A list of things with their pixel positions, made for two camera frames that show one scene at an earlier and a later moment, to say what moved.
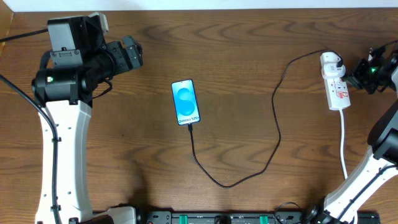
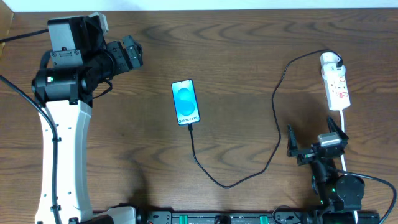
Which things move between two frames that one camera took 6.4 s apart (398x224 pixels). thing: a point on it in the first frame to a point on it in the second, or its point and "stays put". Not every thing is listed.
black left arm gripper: [122, 56] stays put
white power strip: [337, 93] stays put
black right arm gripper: [361, 73] to [314, 152]
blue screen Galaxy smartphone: [185, 102] stays put
